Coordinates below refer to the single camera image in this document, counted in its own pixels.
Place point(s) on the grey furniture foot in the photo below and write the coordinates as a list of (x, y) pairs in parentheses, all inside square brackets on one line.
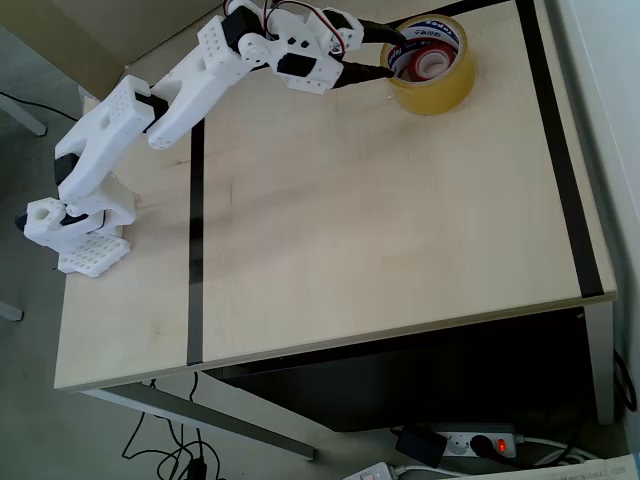
[(22, 116), (10, 311)]

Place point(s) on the black round plug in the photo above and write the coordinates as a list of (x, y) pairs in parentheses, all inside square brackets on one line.
[(481, 445)]

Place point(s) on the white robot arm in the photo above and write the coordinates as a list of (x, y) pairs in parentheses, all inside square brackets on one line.
[(195, 95)]

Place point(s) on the white gripper with servos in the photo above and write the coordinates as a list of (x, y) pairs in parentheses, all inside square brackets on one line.
[(334, 66)]

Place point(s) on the grey metal table leg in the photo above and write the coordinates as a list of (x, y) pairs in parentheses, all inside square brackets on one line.
[(604, 360), (210, 415)]

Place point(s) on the black panel under table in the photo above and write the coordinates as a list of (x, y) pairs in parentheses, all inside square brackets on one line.
[(400, 380)]

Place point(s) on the grey power strip red switch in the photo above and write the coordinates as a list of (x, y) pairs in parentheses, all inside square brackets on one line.
[(460, 442)]

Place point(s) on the white power strip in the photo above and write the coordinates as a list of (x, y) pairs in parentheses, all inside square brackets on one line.
[(372, 472)]

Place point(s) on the long black tape strip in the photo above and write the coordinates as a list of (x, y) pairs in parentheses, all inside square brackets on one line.
[(196, 260), (560, 165), (480, 4)]

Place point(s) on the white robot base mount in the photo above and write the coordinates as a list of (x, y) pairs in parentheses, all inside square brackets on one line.
[(92, 252)]

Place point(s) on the red tape roll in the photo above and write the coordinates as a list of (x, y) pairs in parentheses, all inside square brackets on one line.
[(430, 62)]

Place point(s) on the large yellow tape roll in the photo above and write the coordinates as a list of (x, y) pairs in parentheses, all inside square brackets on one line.
[(440, 92)]

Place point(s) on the black power adapter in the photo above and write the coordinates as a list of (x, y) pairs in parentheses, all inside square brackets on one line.
[(420, 445)]

